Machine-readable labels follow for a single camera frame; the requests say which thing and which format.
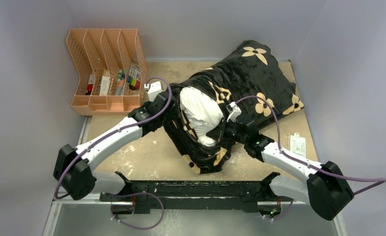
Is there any red round object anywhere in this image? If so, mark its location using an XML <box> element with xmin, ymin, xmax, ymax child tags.
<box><xmin>87</xmin><ymin>85</ymin><xmax>93</xmax><ymax>93</ymax></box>

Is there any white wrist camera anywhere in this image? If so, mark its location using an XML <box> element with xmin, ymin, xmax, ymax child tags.
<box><xmin>144</xmin><ymin>81</ymin><xmax>163</xmax><ymax>102</ymax></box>
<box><xmin>227</xmin><ymin>102</ymin><xmax>242</xmax><ymax>123</ymax></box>

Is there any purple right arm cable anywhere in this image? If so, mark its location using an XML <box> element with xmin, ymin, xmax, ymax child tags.
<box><xmin>234</xmin><ymin>95</ymin><xmax>386</xmax><ymax>196</ymax></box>

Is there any colourful marker set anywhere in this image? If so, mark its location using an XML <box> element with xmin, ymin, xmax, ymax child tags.
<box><xmin>127</xmin><ymin>62</ymin><xmax>141</xmax><ymax>90</ymax></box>

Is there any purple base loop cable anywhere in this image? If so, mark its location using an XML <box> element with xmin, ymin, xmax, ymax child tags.
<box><xmin>110</xmin><ymin>192</ymin><xmax>165</xmax><ymax>231</ymax></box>

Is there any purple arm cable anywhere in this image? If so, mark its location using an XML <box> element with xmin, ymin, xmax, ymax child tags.
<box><xmin>234</xmin><ymin>95</ymin><xmax>386</xmax><ymax>196</ymax></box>
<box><xmin>54</xmin><ymin>77</ymin><xmax>173</xmax><ymax>200</ymax></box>

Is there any white pillow insert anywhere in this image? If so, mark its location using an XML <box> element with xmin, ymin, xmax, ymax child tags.
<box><xmin>179</xmin><ymin>87</ymin><xmax>223</xmax><ymax>147</ymax></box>

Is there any white card box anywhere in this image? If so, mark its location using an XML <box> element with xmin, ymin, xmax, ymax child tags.
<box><xmin>99</xmin><ymin>76</ymin><xmax>110</xmax><ymax>96</ymax></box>

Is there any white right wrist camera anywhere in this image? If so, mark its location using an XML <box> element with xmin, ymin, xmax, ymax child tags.
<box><xmin>227</xmin><ymin>102</ymin><xmax>242</xmax><ymax>123</ymax></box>

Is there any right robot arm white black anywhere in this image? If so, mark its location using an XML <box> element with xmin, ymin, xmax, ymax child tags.
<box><xmin>207</xmin><ymin>115</ymin><xmax>354</xmax><ymax>221</ymax></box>

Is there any black pillowcase with beige flowers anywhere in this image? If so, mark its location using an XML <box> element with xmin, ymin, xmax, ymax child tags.
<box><xmin>164</xmin><ymin>40</ymin><xmax>304</xmax><ymax>174</ymax></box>

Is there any white paper label sheet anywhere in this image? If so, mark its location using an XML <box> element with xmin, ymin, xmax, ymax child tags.
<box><xmin>289</xmin><ymin>133</ymin><xmax>306</xmax><ymax>158</ymax></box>

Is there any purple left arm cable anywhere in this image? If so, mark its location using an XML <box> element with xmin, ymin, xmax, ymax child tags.
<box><xmin>54</xmin><ymin>77</ymin><xmax>173</xmax><ymax>200</ymax></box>

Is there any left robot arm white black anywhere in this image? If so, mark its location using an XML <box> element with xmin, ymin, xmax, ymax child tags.
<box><xmin>53</xmin><ymin>91</ymin><xmax>176</xmax><ymax>201</ymax></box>

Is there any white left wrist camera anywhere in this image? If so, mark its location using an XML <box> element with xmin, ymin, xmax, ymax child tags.
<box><xmin>144</xmin><ymin>81</ymin><xmax>163</xmax><ymax>102</ymax></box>

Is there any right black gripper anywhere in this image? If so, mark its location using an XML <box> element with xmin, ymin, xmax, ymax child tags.
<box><xmin>208</xmin><ymin>118</ymin><xmax>248</xmax><ymax>145</ymax></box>

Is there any orange plastic file organizer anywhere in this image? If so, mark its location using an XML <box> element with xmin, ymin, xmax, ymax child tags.
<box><xmin>66</xmin><ymin>29</ymin><xmax>147</xmax><ymax>116</ymax></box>

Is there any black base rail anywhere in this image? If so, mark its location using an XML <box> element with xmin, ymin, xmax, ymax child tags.
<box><xmin>100</xmin><ymin>172</ymin><xmax>283</xmax><ymax>218</ymax></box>

